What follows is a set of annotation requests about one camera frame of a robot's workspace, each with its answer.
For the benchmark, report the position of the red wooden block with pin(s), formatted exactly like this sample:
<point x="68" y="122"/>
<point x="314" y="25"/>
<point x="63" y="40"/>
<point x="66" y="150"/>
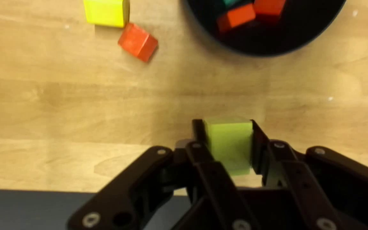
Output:
<point x="269" y="7"/>

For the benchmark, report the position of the pale yellow-green wooden block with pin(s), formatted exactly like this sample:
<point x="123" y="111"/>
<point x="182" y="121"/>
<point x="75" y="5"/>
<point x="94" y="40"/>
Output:
<point x="229" y="145"/>

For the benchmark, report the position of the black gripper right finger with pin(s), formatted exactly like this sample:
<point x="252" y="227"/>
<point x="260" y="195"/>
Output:
<point x="342" y="192"/>

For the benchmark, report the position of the black bowl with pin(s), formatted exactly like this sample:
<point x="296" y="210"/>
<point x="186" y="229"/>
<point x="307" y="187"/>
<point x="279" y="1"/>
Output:
<point x="295" y="39"/>

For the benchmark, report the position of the yellow wooden block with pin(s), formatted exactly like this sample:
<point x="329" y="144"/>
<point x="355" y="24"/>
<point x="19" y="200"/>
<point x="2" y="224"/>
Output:
<point x="105" y="13"/>

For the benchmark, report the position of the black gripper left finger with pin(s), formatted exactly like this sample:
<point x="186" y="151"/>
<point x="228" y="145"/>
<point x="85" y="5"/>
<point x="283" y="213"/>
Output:
<point x="128" y="200"/>

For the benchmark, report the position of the small orange wooden block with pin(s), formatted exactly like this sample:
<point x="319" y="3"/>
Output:
<point x="237" y="17"/>

